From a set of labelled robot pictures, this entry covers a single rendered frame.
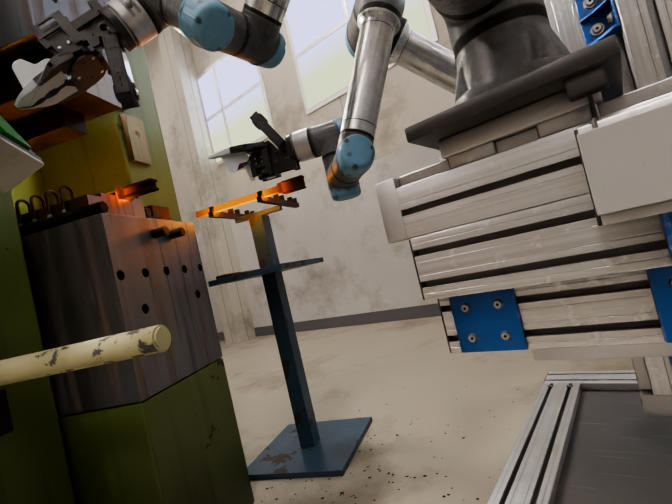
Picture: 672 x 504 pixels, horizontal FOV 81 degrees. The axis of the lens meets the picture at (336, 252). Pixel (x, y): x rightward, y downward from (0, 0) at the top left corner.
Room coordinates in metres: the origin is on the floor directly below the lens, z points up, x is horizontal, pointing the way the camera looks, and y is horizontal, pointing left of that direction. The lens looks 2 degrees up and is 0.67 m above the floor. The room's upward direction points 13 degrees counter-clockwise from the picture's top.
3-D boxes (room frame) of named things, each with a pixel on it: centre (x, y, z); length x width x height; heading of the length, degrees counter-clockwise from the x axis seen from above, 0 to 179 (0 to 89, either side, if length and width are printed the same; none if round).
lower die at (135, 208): (1.09, 0.75, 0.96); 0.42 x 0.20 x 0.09; 78
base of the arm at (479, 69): (0.51, -0.27, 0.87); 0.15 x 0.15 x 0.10
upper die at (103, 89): (1.09, 0.75, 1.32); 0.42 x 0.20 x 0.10; 78
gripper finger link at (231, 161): (0.94, 0.20, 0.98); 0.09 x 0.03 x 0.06; 114
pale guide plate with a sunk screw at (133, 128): (1.38, 0.60, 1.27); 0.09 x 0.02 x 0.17; 168
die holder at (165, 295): (1.14, 0.74, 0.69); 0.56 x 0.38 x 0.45; 78
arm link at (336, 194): (0.93, -0.06, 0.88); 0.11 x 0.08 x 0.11; 10
